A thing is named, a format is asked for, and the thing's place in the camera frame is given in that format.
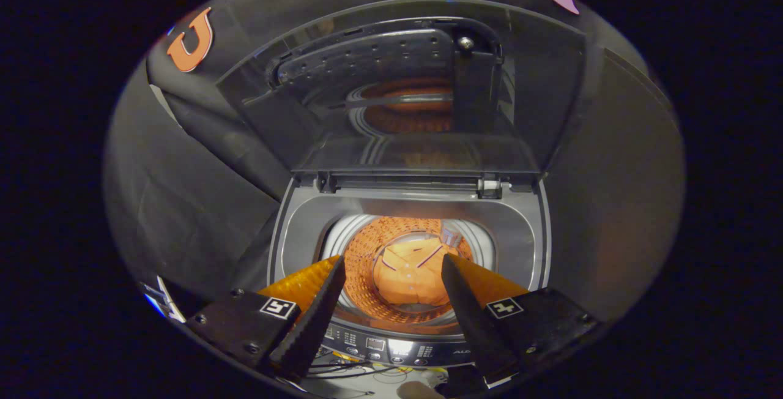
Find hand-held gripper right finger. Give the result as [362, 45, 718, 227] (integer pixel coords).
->
[440, 253, 603, 387]

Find orange garment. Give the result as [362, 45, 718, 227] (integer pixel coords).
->
[373, 237, 456, 307]

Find dark washing machine lid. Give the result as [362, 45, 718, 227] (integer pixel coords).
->
[215, 0, 588, 193]

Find black floor cables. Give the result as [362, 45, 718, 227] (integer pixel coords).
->
[300, 356, 447, 397]

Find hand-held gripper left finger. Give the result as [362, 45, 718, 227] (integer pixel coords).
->
[187, 255, 347, 381]

